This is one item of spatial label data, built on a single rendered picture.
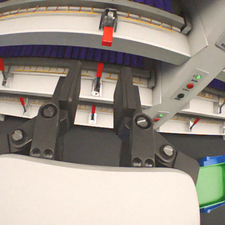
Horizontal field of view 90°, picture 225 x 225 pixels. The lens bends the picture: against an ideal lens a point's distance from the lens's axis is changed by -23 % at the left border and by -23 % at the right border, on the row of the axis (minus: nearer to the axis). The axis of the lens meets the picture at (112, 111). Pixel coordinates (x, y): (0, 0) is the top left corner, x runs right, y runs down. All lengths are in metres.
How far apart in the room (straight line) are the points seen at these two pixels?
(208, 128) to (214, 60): 0.54
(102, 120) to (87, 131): 0.12
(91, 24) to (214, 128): 0.77
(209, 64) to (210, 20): 0.10
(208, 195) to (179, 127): 0.39
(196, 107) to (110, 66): 0.30
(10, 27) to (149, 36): 0.25
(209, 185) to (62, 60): 0.80
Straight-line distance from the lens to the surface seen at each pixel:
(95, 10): 0.27
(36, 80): 0.42
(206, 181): 0.78
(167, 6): 0.32
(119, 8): 0.26
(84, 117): 0.55
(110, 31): 0.19
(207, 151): 0.92
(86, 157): 0.62
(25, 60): 0.43
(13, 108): 0.64
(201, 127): 0.77
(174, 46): 0.27
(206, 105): 0.54
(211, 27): 0.27
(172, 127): 0.66
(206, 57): 0.30
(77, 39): 0.26
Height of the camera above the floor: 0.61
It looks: 61 degrees down
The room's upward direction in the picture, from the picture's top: 21 degrees clockwise
